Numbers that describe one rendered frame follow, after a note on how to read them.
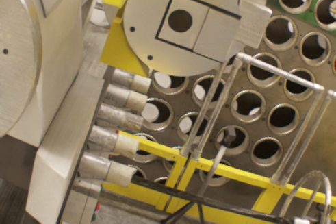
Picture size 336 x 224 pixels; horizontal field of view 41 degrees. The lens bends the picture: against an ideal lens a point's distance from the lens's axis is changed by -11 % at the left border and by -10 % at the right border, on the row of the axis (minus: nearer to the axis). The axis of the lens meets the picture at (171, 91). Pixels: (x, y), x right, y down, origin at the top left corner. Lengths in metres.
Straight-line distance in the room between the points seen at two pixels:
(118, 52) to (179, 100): 2.48
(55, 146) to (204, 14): 0.35
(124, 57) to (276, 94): 2.56
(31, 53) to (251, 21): 0.63
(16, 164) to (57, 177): 0.14
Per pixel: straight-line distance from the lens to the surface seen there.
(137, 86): 2.02
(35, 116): 0.76
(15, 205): 1.01
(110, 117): 1.71
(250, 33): 1.15
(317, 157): 3.74
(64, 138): 0.84
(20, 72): 0.66
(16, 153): 0.86
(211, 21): 0.88
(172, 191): 1.45
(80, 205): 1.49
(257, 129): 3.52
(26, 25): 0.64
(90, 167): 1.41
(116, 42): 0.92
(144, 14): 0.89
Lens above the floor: 1.65
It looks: 22 degrees down
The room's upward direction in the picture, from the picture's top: 22 degrees clockwise
